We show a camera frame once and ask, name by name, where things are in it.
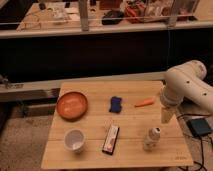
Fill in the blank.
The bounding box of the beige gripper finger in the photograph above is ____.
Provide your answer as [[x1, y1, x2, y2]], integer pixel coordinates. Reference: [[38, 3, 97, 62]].
[[161, 107, 174, 124]]

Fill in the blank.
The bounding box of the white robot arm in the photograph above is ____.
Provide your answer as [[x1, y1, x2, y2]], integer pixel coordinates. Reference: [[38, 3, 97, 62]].
[[159, 60, 213, 123]]

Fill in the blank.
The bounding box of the black power adapter box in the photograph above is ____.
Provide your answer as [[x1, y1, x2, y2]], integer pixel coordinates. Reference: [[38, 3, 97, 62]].
[[186, 118, 213, 137]]

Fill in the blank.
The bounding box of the orange carrot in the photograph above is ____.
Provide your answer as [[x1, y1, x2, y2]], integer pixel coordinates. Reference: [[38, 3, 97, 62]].
[[134, 99, 155, 107]]

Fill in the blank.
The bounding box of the blue sponge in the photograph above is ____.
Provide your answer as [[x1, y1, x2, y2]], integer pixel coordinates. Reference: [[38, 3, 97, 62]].
[[109, 96, 122, 113]]

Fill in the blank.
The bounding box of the white cup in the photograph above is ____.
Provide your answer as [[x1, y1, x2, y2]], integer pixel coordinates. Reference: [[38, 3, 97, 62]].
[[64, 129, 85, 154]]

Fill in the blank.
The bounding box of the black rectangular harmonica box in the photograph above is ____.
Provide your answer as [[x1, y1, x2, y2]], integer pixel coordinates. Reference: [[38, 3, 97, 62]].
[[102, 125, 120, 155]]

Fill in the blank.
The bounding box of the black bag on shelf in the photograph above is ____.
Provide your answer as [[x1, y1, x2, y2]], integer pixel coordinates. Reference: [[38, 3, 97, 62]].
[[101, 10, 124, 25]]

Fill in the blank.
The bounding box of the white plastic bottle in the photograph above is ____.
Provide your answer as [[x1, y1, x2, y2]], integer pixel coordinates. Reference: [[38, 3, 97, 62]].
[[143, 127, 161, 151]]

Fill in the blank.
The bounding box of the red object on shelf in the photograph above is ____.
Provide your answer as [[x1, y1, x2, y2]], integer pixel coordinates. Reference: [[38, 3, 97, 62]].
[[124, 4, 145, 23]]

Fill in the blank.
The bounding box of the metal shelf post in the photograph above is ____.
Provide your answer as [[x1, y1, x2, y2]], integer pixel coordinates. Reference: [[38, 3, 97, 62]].
[[78, 0, 89, 31]]

